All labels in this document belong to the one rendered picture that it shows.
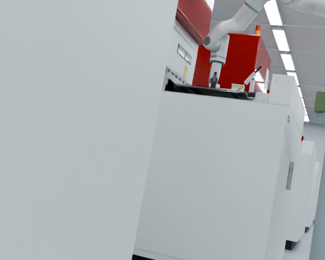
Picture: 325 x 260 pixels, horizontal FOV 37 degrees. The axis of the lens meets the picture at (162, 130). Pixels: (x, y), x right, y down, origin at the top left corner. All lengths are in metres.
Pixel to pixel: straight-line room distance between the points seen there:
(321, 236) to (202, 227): 0.48
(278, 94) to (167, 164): 0.57
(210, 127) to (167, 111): 0.21
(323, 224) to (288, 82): 0.61
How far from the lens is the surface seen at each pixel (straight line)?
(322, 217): 2.11
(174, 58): 2.48
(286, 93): 2.12
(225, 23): 2.55
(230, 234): 2.04
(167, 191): 2.11
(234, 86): 2.82
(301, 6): 2.48
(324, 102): 2.09
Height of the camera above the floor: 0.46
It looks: 5 degrees up
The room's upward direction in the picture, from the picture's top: 10 degrees clockwise
